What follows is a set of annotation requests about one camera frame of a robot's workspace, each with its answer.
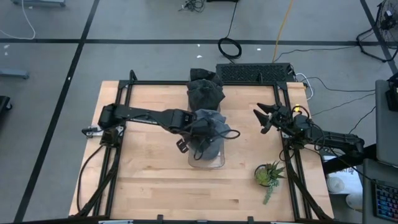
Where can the grey desk with keyboard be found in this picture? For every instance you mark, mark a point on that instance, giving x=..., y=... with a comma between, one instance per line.
x=368, y=193

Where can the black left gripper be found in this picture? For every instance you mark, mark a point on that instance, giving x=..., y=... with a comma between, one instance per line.
x=199, y=130

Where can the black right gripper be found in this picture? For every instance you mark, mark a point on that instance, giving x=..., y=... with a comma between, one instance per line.
x=283, y=121

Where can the black floor object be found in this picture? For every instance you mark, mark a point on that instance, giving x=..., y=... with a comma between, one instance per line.
x=3, y=104

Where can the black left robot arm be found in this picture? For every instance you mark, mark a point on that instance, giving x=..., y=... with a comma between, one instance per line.
x=146, y=115

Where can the grey cart base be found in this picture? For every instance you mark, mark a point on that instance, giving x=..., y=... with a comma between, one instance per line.
x=37, y=2

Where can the white printed box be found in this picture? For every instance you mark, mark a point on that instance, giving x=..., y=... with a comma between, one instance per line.
x=351, y=182

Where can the backlit rainbow keyboard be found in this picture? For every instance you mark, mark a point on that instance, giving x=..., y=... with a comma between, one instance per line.
x=387, y=202

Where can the black floor fan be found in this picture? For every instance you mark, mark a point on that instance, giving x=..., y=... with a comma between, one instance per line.
x=388, y=15

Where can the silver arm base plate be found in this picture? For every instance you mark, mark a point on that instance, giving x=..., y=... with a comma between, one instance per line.
x=90, y=132

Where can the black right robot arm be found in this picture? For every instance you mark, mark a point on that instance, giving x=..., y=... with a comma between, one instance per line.
x=339, y=141

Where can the black perforated computer case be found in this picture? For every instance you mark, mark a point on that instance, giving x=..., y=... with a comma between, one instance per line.
x=270, y=72

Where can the blue-grey cap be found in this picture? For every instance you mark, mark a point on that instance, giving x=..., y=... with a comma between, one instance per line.
x=213, y=115

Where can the clear plastic bin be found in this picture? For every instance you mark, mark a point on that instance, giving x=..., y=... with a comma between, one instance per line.
x=205, y=164

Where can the blue-grey floor bar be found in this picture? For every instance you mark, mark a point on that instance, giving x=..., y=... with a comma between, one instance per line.
x=14, y=74

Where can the black desk device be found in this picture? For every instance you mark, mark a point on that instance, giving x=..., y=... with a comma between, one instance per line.
x=392, y=99

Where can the black aluminium table frame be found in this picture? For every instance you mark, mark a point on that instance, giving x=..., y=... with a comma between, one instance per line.
x=281, y=85

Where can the white paper roll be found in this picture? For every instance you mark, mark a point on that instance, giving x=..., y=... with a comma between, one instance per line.
x=354, y=201
x=335, y=185

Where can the slate grey cap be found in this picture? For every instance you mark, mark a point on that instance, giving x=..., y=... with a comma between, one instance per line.
x=211, y=152

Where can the grey desk with black device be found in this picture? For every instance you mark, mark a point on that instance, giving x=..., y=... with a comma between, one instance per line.
x=385, y=140

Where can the potted green succulent plant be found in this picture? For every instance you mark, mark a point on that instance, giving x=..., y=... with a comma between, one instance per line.
x=264, y=176

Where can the black diagonal beam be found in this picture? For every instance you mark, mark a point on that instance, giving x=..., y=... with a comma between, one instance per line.
x=342, y=163

